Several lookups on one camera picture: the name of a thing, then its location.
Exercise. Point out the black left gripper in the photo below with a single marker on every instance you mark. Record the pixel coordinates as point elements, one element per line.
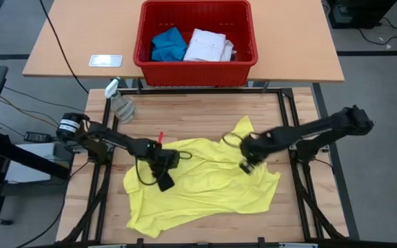
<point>165,162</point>

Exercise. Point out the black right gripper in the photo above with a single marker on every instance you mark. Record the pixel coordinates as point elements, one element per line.
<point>257,149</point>

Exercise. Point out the yellow t-shirt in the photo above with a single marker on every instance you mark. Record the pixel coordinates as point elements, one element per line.
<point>205,193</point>

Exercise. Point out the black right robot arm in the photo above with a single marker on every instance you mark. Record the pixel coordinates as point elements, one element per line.
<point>308,132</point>

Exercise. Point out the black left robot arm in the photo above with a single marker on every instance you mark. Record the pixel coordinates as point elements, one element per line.
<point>115,137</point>

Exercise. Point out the red plastic laundry bin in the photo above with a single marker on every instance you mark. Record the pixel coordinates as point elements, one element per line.
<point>198,74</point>

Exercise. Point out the clear spray bottle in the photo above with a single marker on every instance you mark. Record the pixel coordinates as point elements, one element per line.
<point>124,108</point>

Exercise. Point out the light wooden desk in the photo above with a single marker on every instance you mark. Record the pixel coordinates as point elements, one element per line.
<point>288,41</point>

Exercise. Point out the blue garment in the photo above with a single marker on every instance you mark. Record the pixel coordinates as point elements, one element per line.
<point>169,46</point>

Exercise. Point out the white folded garment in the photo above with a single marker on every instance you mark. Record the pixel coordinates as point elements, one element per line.
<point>205,46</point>

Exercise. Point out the black power adapter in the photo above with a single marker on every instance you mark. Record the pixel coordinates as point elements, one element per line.
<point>37,137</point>

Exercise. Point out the white box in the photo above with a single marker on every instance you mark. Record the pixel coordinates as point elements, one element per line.
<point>26,168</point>

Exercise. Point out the black equipment cart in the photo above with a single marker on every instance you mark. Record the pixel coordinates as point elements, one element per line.
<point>360,12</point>

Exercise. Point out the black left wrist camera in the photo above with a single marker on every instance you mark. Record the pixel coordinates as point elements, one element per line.
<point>166,182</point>

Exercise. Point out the black aluminium table frame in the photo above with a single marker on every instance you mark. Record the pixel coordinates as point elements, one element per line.
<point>202,91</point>

